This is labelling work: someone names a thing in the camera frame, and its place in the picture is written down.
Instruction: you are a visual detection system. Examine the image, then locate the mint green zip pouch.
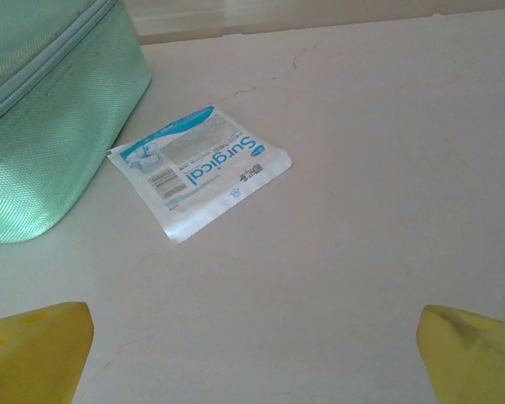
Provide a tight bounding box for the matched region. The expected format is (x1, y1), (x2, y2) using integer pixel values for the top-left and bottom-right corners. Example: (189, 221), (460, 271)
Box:
(0, 0), (153, 244)

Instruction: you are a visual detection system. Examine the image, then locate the white blue surgical packet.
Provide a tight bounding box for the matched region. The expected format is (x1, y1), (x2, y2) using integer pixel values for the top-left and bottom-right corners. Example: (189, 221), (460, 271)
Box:
(106, 104), (294, 245)

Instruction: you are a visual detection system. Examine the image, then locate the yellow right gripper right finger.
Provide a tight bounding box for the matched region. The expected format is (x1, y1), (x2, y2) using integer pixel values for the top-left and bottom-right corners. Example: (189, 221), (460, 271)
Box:
(417, 304), (505, 404)

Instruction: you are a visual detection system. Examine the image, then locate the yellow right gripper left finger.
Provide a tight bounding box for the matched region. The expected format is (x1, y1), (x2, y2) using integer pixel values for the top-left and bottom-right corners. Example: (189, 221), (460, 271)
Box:
(0, 301), (96, 404)

